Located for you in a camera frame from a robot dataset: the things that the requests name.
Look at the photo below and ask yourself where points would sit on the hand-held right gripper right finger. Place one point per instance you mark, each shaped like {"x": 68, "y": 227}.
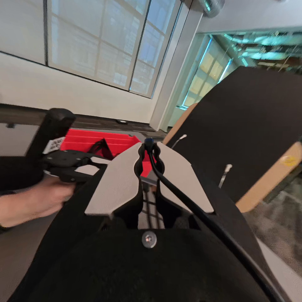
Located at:
{"x": 184, "y": 179}

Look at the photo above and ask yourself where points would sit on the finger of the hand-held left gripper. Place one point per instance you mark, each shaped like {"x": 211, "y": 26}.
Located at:
{"x": 87, "y": 170}
{"x": 100, "y": 161}

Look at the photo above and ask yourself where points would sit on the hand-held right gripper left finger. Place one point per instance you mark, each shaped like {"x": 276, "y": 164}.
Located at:
{"x": 113, "y": 188}

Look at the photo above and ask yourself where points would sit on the person's left hand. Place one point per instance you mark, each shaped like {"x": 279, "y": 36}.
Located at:
{"x": 35, "y": 203}

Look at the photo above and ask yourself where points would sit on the black bin divider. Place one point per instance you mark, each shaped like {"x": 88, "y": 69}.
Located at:
{"x": 101, "y": 148}

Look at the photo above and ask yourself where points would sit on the red plastic bin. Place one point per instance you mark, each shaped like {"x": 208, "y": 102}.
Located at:
{"x": 77, "y": 141}

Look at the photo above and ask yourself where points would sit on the white stand with black board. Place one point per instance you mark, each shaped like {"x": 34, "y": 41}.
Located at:
{"x": 259, "y": 188}

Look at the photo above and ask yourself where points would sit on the black sheet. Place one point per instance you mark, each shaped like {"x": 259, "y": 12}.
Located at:
{"x": 236, "y": 118}

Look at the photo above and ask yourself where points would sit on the yellow smiley sticker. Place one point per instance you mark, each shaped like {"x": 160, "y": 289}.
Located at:
{"x": 289, "y": 160}

